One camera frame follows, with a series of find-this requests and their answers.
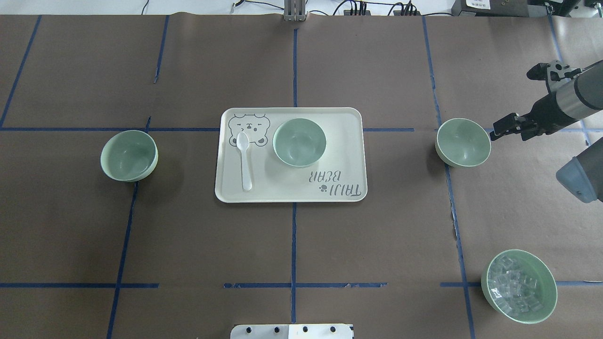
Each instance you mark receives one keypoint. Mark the green bowl on tray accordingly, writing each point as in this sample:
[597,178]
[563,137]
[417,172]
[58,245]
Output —
[299,142]

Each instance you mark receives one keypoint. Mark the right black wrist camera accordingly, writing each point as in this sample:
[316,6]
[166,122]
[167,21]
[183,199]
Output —
[555,74]

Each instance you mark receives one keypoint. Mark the white camera post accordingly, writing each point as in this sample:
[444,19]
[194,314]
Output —
[293,331]

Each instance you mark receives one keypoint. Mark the white plastic spoon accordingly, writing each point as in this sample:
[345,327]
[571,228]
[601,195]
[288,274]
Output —
[243,144]

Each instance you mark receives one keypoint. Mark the black computer box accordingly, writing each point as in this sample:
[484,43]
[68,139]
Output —
[510,8]

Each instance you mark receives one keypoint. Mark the black power strip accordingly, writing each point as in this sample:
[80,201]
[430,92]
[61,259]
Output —
[378,10]

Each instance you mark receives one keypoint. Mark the aluminium frame post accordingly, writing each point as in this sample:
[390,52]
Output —
[295,10]

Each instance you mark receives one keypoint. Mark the green bowl with ice cubes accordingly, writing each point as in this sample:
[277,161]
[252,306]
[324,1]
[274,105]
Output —
[520,286]

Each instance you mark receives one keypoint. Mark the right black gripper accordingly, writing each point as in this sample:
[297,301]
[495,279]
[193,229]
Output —
[545,109]

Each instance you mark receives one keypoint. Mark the white bear tray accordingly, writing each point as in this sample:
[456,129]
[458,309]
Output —
[338,176]

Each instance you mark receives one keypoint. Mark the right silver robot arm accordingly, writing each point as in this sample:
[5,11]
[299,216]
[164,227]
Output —
[574,94]

